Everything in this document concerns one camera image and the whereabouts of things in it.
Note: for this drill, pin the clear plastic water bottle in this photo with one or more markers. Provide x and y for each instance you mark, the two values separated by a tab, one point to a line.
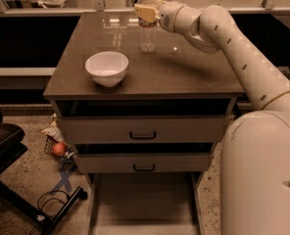
148	32

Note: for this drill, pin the middle grey drawer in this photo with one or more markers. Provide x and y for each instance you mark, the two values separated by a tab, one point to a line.
141	157

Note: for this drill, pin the top grey drawer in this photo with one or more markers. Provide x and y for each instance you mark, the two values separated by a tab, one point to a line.
144	121

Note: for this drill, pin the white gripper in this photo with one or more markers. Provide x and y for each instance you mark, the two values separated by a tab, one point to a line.
167	17

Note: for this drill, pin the black chair left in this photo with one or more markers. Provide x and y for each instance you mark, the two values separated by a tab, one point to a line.
11	148

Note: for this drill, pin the bottom open grey drawer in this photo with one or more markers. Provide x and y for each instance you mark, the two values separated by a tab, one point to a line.
157	203

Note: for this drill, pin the white ceramic bowl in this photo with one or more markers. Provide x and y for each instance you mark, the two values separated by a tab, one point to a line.
107	68

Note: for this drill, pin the snack bag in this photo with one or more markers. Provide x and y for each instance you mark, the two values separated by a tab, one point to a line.
54	131

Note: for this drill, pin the black wire basket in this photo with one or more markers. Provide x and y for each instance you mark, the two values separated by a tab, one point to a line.
66	159

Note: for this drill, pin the grey drawer cabinet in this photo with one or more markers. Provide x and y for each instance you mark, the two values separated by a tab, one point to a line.
175	70

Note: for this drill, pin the red apple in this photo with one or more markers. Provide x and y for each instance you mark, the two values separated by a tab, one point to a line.
59	149

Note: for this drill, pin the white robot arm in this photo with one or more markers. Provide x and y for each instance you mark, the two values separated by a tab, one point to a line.
255	156

